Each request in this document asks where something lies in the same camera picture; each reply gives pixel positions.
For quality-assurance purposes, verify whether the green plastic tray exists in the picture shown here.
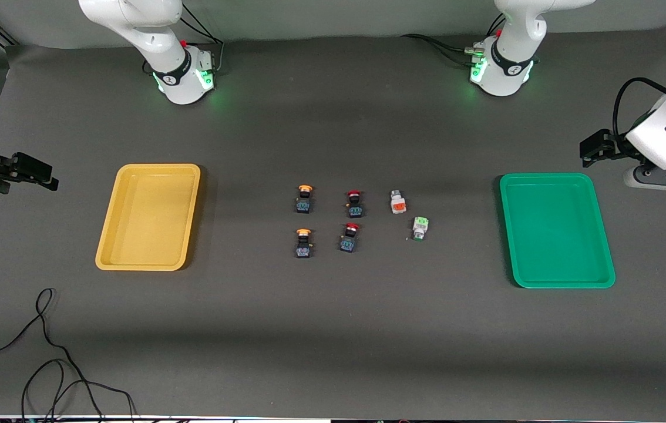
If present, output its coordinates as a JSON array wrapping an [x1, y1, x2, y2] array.
[[499, 172, 617, 290]]

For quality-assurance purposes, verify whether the yellow plastic tray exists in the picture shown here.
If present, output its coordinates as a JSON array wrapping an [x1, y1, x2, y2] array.
[[95, 163, 201, 272]]

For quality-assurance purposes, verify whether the red mushroom pushbutton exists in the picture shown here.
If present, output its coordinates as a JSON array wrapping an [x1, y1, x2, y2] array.
[[339, 223, 361, 254], [345, 189, 365, 219]]

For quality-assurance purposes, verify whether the dark grey table mat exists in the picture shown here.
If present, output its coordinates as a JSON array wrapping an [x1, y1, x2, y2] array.
[[0, 23, 666, 420]]

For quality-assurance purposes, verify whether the thin black loose cable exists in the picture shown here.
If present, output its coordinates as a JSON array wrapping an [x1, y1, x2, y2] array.
[[0, 287, 137, 421]]

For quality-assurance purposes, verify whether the black left arm base cable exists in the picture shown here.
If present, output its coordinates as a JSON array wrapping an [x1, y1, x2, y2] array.
[[399, 33, 486, 66]]

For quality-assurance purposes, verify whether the black arm base cable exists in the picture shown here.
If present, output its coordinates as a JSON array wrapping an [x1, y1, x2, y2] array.
[[179, 3, 226, 76], [399, 33, 486, 66]]

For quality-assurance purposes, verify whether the black right arm base cable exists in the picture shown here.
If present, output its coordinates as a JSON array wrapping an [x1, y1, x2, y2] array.
[[179, 3, 226, 76]]

